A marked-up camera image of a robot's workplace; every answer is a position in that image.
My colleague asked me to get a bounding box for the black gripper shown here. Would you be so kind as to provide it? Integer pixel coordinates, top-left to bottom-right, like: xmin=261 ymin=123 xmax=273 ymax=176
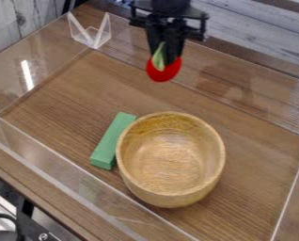
xmin=129 ymin=0 xmax=210 ymax=66

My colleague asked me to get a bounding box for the red plush strawberry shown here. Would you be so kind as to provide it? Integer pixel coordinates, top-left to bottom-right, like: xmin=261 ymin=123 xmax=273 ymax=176
xmin=146 ymin=42 xmax=182 ymax=83

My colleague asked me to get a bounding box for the wooden bowl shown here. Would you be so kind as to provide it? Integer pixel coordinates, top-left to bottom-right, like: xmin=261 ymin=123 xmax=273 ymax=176
xmin=117 ymin=111 xmax=226 ymax=208

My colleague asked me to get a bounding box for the green rectangular block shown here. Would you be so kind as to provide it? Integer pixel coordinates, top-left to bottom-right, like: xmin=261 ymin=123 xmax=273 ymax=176
xmin=91 ymin=112 xmax=138 ymax=170

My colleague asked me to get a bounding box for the clear acrylic corner bracket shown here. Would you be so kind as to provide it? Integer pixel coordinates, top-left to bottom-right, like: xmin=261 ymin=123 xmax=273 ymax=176
xmin=67 ymin=13 xmax=113 ymax=50

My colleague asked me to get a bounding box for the black table leg bracket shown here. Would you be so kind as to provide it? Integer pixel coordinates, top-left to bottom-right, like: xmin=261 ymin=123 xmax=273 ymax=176
xmin=17 ymin=200 xmax=61 ymax=241

